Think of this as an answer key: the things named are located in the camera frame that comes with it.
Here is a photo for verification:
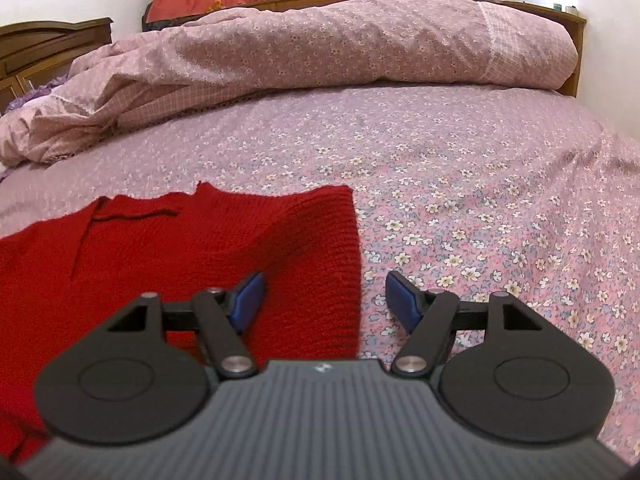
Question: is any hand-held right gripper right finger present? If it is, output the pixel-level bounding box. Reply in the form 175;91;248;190
385;270;546;380

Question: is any red knitted sweater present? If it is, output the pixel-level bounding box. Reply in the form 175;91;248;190
0;181;363;466

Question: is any pink floral quilt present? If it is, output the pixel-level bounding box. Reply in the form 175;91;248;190
0;0;580;168

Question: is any brown wooden cabinet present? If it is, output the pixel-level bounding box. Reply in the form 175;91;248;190
0;17;113;116

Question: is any purple cloth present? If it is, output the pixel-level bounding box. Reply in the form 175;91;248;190
0;75;71;122

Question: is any pink floral bed sheet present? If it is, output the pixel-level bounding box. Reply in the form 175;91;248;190
0;80;640;466

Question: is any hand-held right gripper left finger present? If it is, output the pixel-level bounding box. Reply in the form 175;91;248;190
106;271;267;380

